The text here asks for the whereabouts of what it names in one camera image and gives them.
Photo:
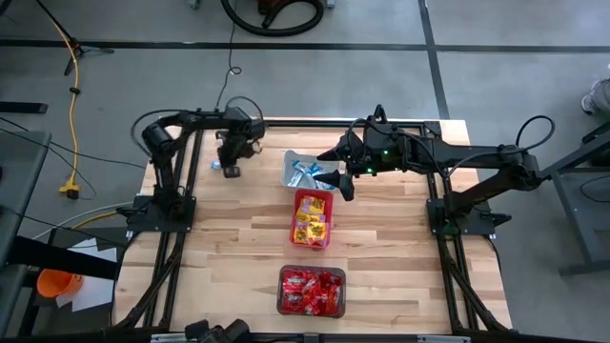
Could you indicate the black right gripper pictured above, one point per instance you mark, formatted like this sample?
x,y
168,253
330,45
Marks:
x,y
386,147

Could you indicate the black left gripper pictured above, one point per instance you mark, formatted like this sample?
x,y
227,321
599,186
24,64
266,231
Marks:
x,y
238,147

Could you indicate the yellow Sour Patch bag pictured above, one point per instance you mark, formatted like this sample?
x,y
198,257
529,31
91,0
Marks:
x,y
317,233
301,234
312,205
310,218

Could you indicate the red Skittles bag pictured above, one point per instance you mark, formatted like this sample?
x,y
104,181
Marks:
x,y
295,282
324,281
293,301
321,305

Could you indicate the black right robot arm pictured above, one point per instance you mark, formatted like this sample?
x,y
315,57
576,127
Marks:
x,y
476,162

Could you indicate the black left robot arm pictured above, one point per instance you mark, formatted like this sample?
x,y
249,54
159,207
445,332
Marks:
x,y
164,181

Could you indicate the grey plastic bin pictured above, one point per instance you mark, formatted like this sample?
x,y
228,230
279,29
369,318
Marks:
x,y
286,157

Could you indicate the red plastic bin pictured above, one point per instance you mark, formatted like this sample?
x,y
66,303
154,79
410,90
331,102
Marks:
x,y
293,200

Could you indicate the clear plastic bin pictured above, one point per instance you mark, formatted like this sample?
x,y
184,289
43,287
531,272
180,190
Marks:
x,y
281,269

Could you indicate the white paper sheet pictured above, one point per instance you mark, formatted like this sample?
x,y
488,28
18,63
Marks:
x,y
95,290

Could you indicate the black tripod stand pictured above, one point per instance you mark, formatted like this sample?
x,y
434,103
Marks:
x,y
95,49

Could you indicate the black desk beam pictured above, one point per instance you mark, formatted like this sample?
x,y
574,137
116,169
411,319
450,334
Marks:
x,y
57,257

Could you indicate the orange plastic bucket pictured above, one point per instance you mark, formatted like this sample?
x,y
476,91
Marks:
x,y
57,283

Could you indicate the dark grey desk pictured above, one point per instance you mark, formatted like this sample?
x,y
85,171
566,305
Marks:
x,y
19,167

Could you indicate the black flat bar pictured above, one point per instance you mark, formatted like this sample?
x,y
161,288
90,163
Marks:
x,y
24,107

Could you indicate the person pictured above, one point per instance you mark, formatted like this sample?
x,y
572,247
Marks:
x,y
598,97

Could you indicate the black aluminium table frame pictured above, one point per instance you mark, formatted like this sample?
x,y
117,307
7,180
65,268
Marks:
x,y
295,123

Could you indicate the black curved bracket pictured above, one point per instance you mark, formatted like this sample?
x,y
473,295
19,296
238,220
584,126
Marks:
x,y
380,110

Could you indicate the silver metal bracket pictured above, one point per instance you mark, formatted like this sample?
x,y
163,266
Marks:
x,y
176,339
443,339

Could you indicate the grey metal table frame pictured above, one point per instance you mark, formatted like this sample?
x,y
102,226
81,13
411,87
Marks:
x,y
572,219

